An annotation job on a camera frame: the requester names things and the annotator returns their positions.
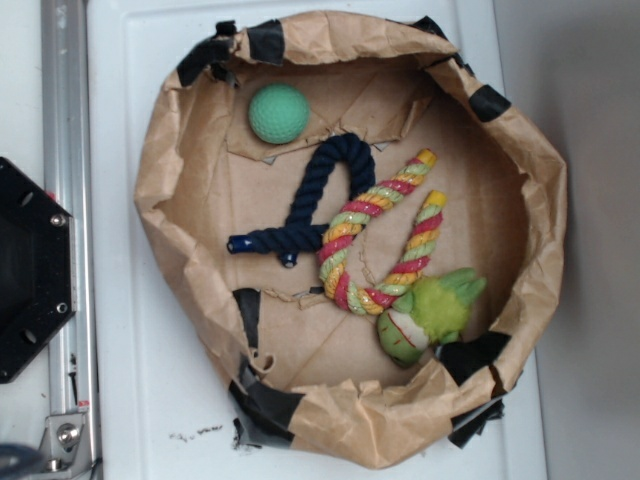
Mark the green dimpled ball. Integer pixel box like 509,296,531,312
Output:
248,83,310,145

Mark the brown paper bag bin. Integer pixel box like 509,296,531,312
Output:
134,11,567,469

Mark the green plush toy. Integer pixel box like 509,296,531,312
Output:
376,268,487,368

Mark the multicolour striped rope toy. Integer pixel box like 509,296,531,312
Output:
318,149,447,315

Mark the navy blue rope toy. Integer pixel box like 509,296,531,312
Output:
227,133,376,268

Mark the aluminium extrusion rail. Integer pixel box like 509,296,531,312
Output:
41,1,102,479

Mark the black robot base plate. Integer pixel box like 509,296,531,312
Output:
1,157,75,384

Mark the metal corner bracket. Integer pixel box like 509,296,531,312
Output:
30,413,92,479

